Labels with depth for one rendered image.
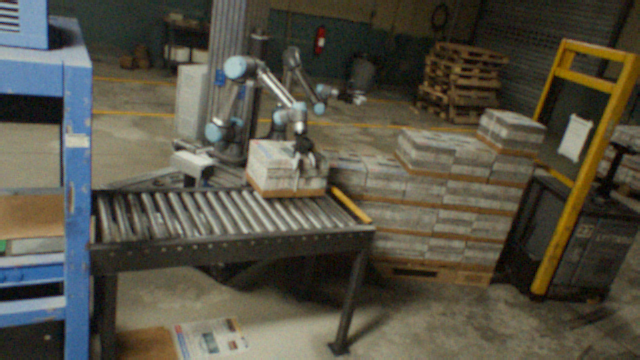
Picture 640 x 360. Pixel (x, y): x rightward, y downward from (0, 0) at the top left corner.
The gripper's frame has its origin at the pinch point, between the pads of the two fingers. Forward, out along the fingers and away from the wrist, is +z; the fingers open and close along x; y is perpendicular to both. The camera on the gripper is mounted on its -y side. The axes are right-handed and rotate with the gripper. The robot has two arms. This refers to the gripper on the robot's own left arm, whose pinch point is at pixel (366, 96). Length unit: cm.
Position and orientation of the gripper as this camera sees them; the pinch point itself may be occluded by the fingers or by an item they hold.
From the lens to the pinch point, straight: 353.6
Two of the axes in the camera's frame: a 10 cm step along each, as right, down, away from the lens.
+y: -1.7, 8.5, 4.9
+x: -1.2, 4.8, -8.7
